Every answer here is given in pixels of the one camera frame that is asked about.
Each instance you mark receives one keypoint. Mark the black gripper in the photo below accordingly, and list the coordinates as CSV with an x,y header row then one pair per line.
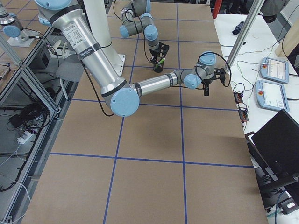
x,y
206,84
154,54

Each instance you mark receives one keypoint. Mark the green highlighter pen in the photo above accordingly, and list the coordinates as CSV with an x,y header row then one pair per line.
x,y
161,61

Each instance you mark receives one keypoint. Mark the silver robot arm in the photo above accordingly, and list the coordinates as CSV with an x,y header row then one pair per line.
x,y
136,18
120,96

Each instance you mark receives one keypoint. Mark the black mesh pen cup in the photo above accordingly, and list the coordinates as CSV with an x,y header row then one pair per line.
x,y
158,67

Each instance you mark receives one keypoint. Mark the black folded umbrella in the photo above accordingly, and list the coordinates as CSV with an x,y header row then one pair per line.
x,y
238,28

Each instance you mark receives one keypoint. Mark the lower teach pendant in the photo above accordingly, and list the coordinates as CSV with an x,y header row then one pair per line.
x,y
271,96

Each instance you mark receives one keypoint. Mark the teach pendant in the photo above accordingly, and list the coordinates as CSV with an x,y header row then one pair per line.
x,y
275,70
271,96

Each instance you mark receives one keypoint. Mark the upper teach pendant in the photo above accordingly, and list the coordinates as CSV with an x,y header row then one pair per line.
x,y
275,70

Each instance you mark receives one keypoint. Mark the black laptop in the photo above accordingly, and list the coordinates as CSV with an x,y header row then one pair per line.
x,y
276,145

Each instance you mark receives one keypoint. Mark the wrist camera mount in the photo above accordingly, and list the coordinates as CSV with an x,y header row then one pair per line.
x,y
219,74
163,50

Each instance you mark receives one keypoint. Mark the white pedestal column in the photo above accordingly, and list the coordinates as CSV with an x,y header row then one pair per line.
x,y
97,17

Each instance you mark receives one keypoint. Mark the aluminium frame post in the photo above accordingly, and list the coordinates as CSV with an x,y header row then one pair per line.
x,y
253,13

